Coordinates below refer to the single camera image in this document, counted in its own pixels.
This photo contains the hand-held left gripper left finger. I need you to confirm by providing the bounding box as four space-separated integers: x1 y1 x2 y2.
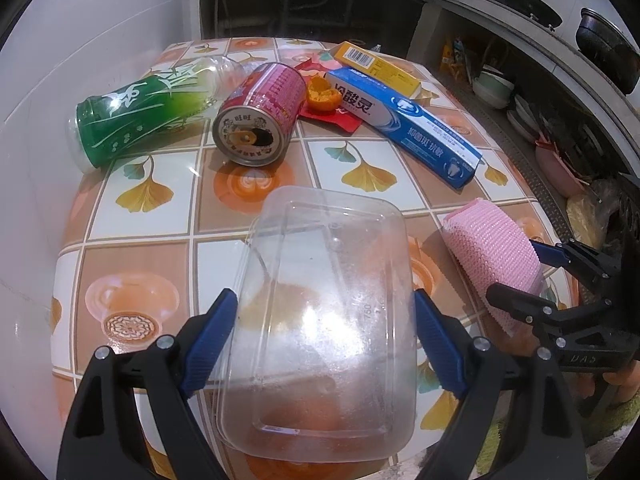
56 287 240 480

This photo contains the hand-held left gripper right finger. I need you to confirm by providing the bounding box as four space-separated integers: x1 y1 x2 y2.
412 287 586 480

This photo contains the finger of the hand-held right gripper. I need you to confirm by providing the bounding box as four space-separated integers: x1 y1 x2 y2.
486 282 608 341
530 240 623 281

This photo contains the pink scrubbing cloth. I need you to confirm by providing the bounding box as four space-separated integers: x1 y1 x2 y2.
442 199 546 338

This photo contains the clear plastic food container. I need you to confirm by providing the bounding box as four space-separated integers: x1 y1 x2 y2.
216 186 418 463

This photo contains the green plastic bottle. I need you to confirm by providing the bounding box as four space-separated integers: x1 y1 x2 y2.
66 56 258 175

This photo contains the red snack packet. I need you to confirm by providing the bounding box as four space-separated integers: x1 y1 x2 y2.
292 55 366 134

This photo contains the person's right hand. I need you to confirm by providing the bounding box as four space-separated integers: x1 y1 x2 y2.
580 366 640 413

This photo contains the pink plastic basin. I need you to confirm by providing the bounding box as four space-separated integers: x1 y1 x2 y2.
535 137 586 198

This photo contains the ginkgo print table cover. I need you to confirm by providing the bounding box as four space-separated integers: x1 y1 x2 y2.
52 37 581 463

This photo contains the stack of plates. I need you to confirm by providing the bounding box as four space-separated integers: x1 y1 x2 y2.
506 95 543 143

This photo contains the stack of green bowls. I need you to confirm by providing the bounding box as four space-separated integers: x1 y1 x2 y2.
472 70 516 110

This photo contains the blue toothpaste box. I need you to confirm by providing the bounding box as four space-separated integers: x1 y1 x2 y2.
325 66 483 190

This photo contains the black cooking pot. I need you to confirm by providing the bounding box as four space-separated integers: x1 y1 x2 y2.
575 7 640 95

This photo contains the yellow packet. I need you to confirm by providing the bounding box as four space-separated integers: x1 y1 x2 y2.
440 40 468 78

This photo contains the yellow cardboard box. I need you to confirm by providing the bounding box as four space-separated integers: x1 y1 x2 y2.
327 41 421 100

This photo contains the red drink can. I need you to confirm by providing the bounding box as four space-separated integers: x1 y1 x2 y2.
211 62 307 166

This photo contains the orange peel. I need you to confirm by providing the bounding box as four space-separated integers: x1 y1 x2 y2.
306 76 346 111

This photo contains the grey concrete kitchen counter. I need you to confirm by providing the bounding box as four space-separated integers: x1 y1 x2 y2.
189 0 640 201

